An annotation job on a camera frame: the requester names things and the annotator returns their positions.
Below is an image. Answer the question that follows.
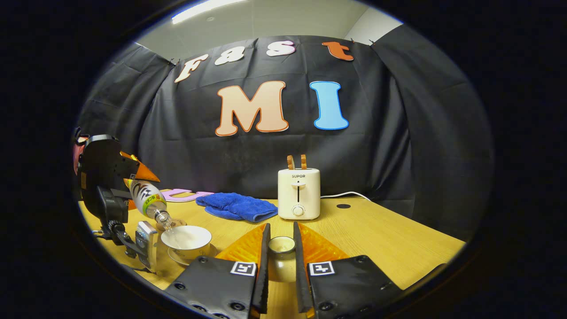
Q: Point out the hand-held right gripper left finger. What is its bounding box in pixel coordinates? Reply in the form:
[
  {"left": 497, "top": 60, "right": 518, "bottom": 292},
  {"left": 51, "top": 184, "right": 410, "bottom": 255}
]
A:
[{"left": 165, "top": 222, "right": 272, "bottom": 319}]

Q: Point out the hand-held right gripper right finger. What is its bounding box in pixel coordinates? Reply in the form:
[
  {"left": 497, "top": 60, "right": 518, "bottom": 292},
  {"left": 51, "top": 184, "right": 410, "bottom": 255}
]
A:
[{"left": 292, "top": 222, "right": 404, "bottom": 319}]

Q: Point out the white label water bottle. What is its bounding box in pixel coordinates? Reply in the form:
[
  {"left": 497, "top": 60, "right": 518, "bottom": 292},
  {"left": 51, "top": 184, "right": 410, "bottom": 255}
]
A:
[{"left": 124, "top": 179, "right": 174, "bottom": 231}]

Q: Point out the cream teacup lid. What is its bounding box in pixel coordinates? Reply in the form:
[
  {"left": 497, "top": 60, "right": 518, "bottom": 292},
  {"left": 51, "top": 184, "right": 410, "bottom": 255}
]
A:
[{"left": 268, "top": 236, "right": 296, "bottom": 283}]

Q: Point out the cream teacup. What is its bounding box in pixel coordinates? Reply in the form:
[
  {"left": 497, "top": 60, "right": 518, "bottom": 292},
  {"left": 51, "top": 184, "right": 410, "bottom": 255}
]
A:
[{"left": 160, "top": 225, "right": 213, "bottom": 261}]

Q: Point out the pink paper cutout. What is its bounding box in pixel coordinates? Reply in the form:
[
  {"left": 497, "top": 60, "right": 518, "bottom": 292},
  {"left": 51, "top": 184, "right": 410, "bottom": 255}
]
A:
[{"left": 160, "top": 189, "right": 215, "bottom": 203}]

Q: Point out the blue towel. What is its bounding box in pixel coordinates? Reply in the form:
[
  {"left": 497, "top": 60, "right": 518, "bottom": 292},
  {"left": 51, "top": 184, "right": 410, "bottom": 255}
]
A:
[{"left": 196, "top": 192, "right": 279, "bottom": 223}]

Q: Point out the cream saucer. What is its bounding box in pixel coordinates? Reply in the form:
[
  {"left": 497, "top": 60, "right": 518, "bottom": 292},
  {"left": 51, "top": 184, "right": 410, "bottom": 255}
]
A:
[{"left": 167, "top": 243, "right": 218, "bottom": 267}]

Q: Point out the cream toaster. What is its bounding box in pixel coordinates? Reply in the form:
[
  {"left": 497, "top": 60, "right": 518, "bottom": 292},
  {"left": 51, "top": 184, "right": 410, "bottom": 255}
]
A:
[{"left": 278, "top": 168, "right": 321, "bottom": 221}]

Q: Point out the black backdrop cloth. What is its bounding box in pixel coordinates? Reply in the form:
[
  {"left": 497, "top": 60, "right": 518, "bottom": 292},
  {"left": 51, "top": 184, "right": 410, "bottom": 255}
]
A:
[{"left": 76, "top": 24, "right": 494, "bottom": 242}]

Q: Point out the white toaster cable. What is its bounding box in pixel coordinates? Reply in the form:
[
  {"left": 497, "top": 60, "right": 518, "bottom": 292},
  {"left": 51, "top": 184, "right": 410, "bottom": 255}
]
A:
[{"left": 320, "top": 191, "right": 373, "bottom": 202}]

